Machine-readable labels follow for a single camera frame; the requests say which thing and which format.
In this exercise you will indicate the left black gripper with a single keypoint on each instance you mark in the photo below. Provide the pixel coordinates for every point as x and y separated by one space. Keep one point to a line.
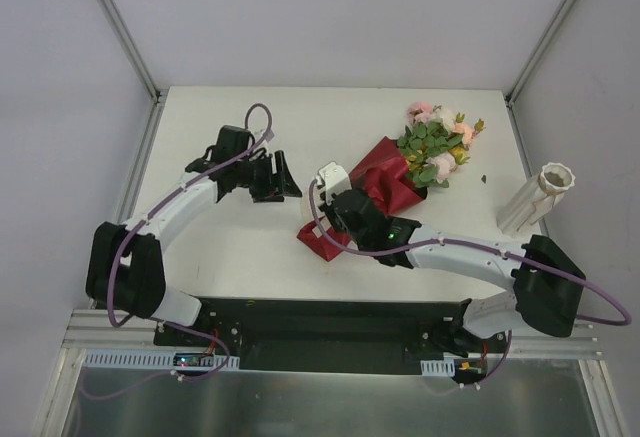
271 177

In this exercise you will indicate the right white cable duct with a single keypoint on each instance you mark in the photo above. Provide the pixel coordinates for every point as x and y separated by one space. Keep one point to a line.
438 368

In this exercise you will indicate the white ribbed vase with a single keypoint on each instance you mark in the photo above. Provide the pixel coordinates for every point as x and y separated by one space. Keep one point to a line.
535 199

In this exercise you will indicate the aluminium frame post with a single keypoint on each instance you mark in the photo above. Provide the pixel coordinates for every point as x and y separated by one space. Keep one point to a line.
129 47
544 43

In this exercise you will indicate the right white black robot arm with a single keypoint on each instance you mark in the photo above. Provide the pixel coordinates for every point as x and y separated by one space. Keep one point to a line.
540 285

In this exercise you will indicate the right aluminium frame post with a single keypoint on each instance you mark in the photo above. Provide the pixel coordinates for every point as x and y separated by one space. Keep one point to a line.
544 43

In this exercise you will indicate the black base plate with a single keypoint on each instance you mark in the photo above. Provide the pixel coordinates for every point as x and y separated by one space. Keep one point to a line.
386 338

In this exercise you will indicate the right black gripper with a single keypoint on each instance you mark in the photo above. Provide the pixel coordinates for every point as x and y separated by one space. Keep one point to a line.
335 202

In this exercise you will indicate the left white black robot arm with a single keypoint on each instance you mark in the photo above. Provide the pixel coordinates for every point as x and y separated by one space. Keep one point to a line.
126 267

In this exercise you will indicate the white cable duct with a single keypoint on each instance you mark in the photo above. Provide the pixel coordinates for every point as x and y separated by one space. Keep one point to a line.
158 360
438 368

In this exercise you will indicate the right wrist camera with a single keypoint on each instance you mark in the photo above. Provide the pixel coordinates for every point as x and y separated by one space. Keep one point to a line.
331 181

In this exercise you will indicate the artificial flower bouquet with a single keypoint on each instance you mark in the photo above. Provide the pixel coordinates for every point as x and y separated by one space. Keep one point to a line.
435 143

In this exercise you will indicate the left white cable duct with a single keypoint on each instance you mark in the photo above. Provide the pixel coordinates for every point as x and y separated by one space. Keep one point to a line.
158 360

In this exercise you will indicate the left aluminium frame post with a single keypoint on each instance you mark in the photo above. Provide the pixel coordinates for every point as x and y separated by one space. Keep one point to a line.
129 47

